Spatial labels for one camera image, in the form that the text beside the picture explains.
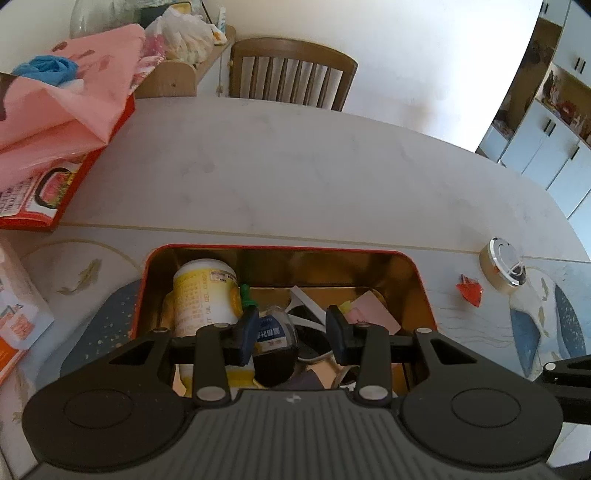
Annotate wooden sideboard white drawers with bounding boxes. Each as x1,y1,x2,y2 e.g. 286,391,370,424
134,25,237,99

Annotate white wall cabinet unit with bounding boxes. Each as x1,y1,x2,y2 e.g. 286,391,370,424
475,0,591,222

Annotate pink printed plastic bag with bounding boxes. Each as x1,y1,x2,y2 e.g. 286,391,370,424
0,24,147,167

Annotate wooden chair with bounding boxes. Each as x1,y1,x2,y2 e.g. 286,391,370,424
228,38,358,112

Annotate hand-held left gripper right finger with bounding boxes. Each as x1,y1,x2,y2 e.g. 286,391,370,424
325,305,481,402

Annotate small dark bottle blue label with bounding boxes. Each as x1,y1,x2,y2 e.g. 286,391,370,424
253,305,301,388

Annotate white tube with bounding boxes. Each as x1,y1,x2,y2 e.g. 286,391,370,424
213,7,228,46

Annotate white yellow supplement bottle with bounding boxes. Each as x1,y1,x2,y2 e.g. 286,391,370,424
164,259,257,398

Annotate red cardboard box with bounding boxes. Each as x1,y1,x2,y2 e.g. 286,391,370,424
0,92,137,232

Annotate red metal tin box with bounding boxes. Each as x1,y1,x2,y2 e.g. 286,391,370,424
130,244,438,398

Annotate round gold tin silver lid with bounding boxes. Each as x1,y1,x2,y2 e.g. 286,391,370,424
478,237,528,294

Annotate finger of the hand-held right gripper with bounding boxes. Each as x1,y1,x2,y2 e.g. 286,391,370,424
531,355,591,423

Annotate clear plastic bag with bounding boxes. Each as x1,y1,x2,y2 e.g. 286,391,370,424
144,6,215,63

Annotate pink sticky note pad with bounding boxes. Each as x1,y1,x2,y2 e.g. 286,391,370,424
344,290,402,335

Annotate white sunglasses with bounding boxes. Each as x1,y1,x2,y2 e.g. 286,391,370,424
288,285,358,393

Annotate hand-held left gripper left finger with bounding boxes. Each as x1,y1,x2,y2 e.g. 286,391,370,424
108,307,260,403

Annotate red crumpled wrapper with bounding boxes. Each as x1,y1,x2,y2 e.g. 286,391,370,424
456,274,485,305

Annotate blue crumpled cloth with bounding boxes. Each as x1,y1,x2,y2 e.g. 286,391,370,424
11,54,84,89

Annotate glass jar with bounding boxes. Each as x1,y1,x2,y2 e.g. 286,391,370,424
69,0,141,40

